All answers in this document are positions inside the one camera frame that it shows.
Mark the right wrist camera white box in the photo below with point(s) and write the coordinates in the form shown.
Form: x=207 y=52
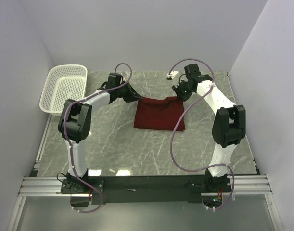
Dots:
x=173 y=76

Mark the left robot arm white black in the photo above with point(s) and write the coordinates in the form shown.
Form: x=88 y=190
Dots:
x=75 y=123

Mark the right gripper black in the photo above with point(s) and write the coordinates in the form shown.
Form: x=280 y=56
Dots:
x=177 y=89

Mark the white perforated plastic basket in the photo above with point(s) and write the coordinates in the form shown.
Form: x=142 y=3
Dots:
x=63 y=82

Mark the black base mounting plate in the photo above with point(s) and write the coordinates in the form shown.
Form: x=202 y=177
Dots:
x=127 y=189

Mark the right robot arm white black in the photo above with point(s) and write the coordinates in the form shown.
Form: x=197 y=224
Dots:
x=229 y=125

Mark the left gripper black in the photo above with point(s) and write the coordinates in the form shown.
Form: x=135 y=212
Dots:
x=133 y=95

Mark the dark red t shirt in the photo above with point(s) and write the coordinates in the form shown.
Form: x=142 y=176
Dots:
x=158 y=114

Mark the aluminium frame rail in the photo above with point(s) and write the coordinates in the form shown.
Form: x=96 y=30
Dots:
x=33 y=186

